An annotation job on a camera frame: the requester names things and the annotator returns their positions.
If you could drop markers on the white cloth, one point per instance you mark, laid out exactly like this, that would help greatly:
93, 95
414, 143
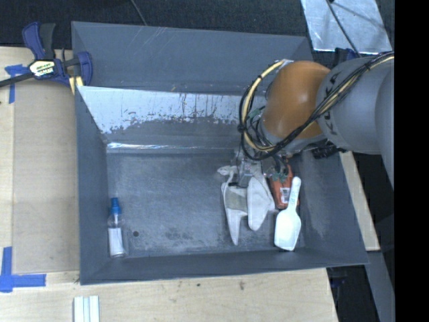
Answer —
256, 200

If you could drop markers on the orange tool with label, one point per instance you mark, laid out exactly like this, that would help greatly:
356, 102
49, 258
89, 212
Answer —
280, 193

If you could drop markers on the white plastic scoop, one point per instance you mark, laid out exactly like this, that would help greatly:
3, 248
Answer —
287, 226

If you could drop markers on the grey metal bin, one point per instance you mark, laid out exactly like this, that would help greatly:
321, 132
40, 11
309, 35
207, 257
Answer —
174, 193

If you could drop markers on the clear spray bottle blue cap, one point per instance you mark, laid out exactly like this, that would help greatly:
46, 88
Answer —
116, 233

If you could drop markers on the black cylinder on white bracket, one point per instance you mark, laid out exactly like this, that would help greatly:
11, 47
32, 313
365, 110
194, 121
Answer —
325, 151

